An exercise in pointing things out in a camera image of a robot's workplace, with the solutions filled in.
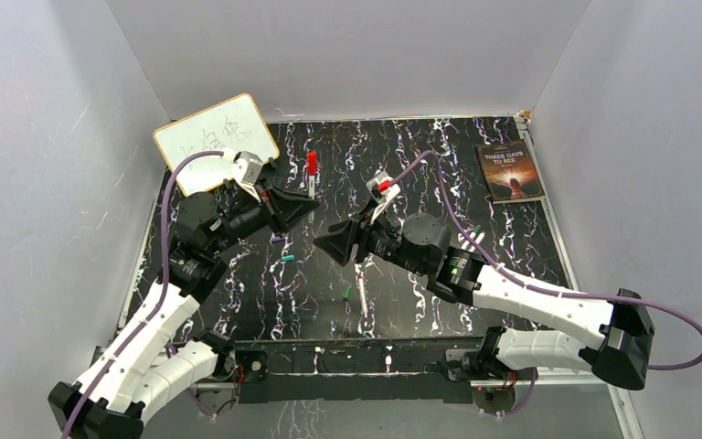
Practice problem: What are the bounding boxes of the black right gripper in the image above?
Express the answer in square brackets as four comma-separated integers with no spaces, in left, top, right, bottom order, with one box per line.
[315,198,429,277]

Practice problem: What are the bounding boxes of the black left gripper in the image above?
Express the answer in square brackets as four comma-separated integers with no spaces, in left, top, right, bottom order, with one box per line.
[209,175,319,255]

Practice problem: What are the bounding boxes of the red pen cap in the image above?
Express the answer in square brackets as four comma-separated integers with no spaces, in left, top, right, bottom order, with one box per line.
[307,151,318,177]

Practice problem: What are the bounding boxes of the white marker pen yellow end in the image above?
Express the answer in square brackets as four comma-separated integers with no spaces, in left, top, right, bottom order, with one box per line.
[308,174,316,199]

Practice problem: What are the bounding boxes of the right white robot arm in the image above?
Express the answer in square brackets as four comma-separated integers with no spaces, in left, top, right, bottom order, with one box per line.
[314,212,654,391]

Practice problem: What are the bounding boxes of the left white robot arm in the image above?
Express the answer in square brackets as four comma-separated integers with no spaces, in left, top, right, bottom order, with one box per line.
[48,183,320,438]

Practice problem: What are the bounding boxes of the white pen red tip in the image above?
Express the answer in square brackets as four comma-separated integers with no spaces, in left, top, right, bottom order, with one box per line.
[355,263,368,320]

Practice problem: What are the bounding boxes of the dark paperback book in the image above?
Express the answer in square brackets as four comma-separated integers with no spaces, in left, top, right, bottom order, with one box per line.
[477,140,546,204]

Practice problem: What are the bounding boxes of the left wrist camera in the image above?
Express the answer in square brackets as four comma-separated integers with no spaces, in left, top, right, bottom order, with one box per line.
[231,151,264,203]

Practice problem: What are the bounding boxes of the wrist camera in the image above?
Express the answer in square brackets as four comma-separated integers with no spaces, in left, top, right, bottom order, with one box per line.
[231,151,264,203]
[366,171,401,222]

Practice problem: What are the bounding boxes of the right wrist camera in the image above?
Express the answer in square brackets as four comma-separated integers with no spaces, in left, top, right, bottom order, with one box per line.
[366,171,401,222]

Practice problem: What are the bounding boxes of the small whiteboard wooden frame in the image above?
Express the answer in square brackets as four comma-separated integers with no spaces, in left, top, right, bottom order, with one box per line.
[153,93,281,196]

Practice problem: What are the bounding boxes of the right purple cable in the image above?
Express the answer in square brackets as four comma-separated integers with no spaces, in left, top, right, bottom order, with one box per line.
[387,150,702,418]

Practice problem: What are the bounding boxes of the purple cable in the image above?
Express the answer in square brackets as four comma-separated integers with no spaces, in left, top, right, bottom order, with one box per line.
[387,150,702,418]
[59,150,237,439]

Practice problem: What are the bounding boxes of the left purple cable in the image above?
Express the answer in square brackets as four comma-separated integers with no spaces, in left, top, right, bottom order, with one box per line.
[59,150,237,439]

